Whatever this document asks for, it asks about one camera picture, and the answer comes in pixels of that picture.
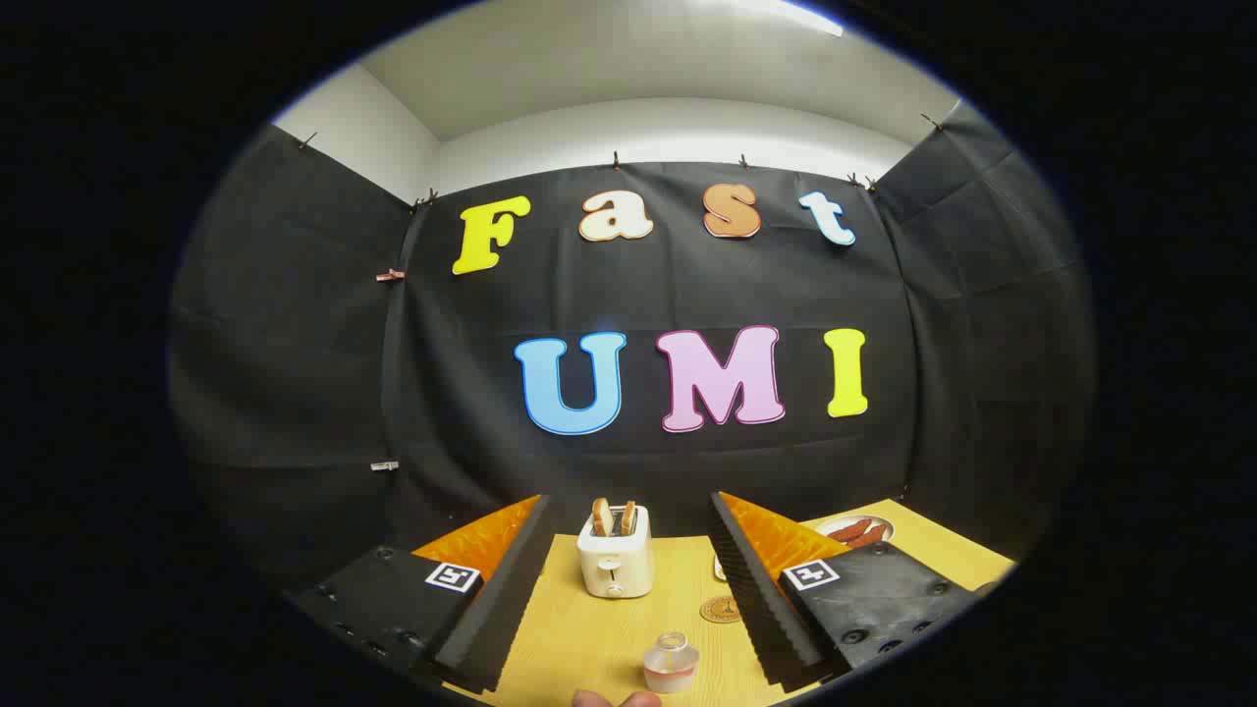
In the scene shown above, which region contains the white round plate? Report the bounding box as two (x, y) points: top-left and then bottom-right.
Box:
(813, 515), (896, 549)

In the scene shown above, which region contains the clear juice bottle pink label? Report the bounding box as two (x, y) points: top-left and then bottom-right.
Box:
(643, 631), (700, 694)

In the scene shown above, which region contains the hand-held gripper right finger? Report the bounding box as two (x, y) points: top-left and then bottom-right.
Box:
(707, 491), (998, 690)

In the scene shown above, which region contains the cream toaster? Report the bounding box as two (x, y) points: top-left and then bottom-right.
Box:
(576, 506), (655, 600)

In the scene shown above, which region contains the wooden table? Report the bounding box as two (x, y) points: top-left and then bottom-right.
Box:
(442, 498), (1015, 707)

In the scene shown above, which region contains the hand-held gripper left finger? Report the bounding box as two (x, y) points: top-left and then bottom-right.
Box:
(283, 494), (556, 696)

